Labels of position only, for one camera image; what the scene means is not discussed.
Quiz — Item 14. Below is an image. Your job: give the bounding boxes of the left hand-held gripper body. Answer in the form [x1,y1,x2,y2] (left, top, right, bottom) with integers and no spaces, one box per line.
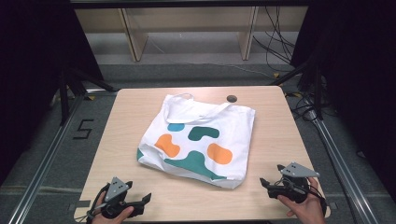
[100,176,146,219]

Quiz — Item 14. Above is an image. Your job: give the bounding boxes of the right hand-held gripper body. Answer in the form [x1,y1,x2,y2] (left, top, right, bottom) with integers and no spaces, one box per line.
[266,161,321,204]

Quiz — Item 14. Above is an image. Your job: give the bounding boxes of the white tote bag coloured blobs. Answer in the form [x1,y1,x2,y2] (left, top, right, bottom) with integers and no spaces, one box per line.
[135,92,257,190]

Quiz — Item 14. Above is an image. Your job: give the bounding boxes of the person's right hand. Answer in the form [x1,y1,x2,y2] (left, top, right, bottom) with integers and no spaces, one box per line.
[276,176,327,224]

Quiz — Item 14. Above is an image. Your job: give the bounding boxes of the person's left hand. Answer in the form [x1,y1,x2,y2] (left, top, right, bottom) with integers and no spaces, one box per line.
[91,205,135,224]

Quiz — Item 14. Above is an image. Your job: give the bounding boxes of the black metal stand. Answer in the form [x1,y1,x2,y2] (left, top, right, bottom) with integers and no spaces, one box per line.
[270,55,325,121]
[57,65,117,126]

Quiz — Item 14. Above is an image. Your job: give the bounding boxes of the light wooden bench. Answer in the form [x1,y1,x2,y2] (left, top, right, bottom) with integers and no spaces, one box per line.
[74,6,309,63]

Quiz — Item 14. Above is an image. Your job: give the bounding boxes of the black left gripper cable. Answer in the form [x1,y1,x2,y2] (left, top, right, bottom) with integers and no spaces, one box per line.
[85,182,112,224]

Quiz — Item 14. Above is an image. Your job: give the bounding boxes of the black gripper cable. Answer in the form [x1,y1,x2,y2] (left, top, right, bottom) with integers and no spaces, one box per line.
[306,175,329,217]
[85,182,112,224]

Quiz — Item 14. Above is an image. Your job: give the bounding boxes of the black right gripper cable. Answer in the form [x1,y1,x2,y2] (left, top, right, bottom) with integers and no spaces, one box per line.
[306,175,329,217]

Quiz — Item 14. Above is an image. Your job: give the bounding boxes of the grey gripper lanyard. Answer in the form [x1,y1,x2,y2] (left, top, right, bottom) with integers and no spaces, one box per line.
[74,203,106,223]

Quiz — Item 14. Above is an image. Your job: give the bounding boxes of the aluminium floor rail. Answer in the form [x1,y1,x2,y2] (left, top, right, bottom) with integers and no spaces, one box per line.
[306,110,379,224]
[7,88,118,224]

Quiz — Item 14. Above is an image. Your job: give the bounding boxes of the thin white floor cable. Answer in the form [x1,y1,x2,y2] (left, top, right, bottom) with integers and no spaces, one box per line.
[186,62,275,78]

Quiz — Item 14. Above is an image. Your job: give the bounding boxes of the bundle of black floor cables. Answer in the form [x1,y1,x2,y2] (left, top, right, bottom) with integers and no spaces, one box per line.
[251,6,297,73]

